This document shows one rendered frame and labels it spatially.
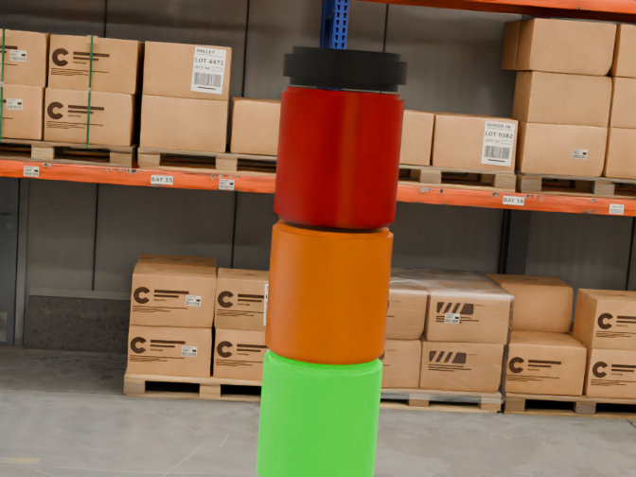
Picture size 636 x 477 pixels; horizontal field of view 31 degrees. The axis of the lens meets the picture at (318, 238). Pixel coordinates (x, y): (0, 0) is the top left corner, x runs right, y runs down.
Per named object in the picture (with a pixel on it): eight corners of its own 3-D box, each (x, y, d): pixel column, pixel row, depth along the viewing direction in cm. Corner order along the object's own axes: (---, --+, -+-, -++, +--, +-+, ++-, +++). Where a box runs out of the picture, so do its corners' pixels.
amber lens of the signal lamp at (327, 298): (266, 362, 46) (274, 229, 45) (262, 334, 51) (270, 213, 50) (391, 369, 46) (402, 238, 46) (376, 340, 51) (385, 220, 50)
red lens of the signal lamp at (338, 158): (275, 224, 45) (285, 87, 44) (271, 209, 50) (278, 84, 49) (402, 232, 45) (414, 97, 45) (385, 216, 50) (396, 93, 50)
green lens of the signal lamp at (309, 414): (256, 496, 47) (266, 367, 46) (254, 455, 52) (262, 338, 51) (380, 501, 47) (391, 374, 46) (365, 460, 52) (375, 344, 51)
